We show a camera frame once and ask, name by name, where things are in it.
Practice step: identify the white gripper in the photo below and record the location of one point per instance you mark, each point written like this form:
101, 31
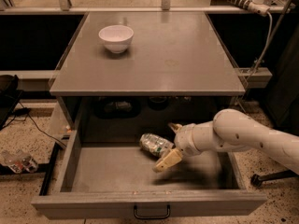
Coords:
184, 139

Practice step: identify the silver green 7up can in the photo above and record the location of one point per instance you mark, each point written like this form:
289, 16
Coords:
155, 144

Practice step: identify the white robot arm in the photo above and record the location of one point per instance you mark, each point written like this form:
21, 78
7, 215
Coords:
231, 131

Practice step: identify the open grey top drawer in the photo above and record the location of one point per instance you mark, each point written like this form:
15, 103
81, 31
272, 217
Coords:
102, 180

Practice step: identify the grey cabinet counter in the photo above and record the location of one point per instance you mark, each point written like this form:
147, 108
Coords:
172, 54

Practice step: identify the black chair base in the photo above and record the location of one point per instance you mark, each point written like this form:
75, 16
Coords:
257, 180

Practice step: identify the white ceramic bowl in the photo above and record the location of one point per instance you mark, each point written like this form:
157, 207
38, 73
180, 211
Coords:
116, 38

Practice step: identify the clear plastic bottles pack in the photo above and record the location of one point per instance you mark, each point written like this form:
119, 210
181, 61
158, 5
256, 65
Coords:
19, 161

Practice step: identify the dark object at left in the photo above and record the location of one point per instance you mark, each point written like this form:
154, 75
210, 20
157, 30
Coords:
9, 97

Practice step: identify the black drawer handle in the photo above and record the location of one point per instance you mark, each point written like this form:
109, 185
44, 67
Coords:
151, 216

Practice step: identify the black metal floor frame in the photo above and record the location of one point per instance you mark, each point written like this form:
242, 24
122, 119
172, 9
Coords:
44, 170

